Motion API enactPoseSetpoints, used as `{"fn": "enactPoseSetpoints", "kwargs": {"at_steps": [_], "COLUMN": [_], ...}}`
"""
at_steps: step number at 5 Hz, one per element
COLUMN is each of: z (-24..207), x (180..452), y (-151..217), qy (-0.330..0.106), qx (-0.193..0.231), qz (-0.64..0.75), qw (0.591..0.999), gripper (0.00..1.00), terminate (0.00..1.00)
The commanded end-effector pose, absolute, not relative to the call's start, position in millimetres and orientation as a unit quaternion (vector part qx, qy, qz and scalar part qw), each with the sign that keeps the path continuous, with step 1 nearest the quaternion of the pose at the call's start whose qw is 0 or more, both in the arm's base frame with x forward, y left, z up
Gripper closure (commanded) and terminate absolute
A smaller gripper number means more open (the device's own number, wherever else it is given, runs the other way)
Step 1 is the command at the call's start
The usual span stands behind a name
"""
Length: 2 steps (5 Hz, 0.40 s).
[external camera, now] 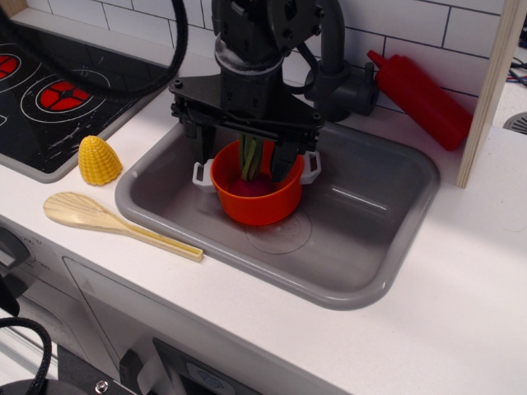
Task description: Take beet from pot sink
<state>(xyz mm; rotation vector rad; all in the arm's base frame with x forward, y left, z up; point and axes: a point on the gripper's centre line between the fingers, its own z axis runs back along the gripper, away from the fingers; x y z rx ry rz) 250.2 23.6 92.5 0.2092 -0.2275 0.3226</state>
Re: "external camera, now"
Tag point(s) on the wooden spoon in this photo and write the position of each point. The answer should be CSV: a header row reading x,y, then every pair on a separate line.
x,y
79,211

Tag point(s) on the red ketchup bottle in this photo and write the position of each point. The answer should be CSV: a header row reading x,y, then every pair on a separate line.
x,y
421,99

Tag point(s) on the grey sink basin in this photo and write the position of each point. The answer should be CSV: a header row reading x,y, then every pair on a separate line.
x,y
340,249

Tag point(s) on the orange pot with white handles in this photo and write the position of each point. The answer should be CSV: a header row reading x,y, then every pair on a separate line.
x,y
261,201

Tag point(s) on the light wooden side panel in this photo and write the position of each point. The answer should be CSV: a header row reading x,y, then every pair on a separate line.
x,y
508,31

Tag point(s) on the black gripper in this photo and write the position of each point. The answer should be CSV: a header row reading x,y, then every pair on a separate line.
x,y
256,101

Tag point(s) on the black stove top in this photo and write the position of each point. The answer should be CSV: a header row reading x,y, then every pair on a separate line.
x,y
44,118

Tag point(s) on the white oven front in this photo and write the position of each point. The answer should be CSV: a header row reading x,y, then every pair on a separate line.
x,y
147,345

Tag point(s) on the purple beet with green stems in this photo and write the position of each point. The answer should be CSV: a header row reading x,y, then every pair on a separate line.
x,y
251,182

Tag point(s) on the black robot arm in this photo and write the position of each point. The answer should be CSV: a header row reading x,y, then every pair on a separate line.
x,y
263,33

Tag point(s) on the dark grey faucet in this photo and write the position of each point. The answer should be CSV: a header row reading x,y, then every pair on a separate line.
x,y
339,89

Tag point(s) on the yellow toy corn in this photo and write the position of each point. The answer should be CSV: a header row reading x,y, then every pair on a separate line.
x,y
97,161

